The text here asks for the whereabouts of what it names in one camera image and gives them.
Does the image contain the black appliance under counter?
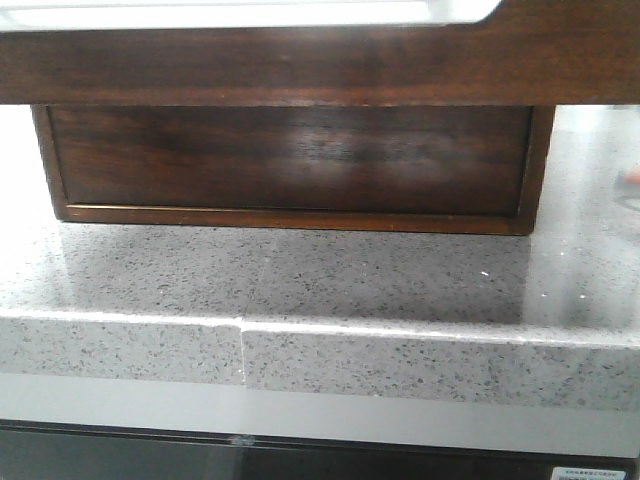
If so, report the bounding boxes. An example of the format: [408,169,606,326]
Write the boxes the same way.
[1,420,639,479]

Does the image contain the grey orange handled scissors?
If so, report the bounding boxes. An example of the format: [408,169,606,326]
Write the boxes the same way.
[614,166,640,212]

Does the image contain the wooden drawer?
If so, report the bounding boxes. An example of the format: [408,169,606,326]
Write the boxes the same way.
[1,1,639,106]
[48,106,531,215]

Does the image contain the white label sticker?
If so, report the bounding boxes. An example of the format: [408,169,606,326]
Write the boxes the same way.
[550,467,627,480]

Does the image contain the dark wooden drawer cabinet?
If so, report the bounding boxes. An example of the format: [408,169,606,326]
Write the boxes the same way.
[32,105,555,235]

